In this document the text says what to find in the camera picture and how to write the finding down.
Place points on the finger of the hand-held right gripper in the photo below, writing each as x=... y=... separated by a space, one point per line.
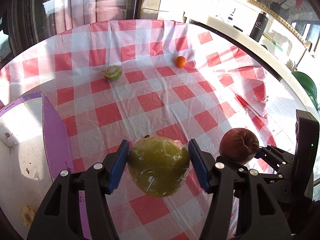
x=272 y=177
x=273 y=155

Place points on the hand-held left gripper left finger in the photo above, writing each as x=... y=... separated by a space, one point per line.
x=120 y=165

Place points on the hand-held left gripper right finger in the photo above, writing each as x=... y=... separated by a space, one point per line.
x=198 y=165

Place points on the green fruit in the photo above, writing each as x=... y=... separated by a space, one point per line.
x=157 y=167

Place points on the dark red apple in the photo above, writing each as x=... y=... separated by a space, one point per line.
x=237 y=145

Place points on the purple cardboard box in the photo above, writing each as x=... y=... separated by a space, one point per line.
x=55 y=135

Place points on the green bin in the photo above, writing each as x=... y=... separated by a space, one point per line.
x=307 y=85

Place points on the red white checked tablecloth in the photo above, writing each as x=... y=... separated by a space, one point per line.
x=155 y=100

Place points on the half green guava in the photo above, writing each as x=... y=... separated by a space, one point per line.
x=113 y=73

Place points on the small orange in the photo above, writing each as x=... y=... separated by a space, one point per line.
x=180 y=62

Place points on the black bottle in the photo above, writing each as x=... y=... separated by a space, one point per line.
x=258 y=27

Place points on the gold framed mirror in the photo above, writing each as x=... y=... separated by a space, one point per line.
x=280 y=2

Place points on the small white bottle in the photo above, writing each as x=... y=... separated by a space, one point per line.
x=232 y=15

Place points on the pink curtain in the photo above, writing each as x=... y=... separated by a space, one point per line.
x=82 y=5

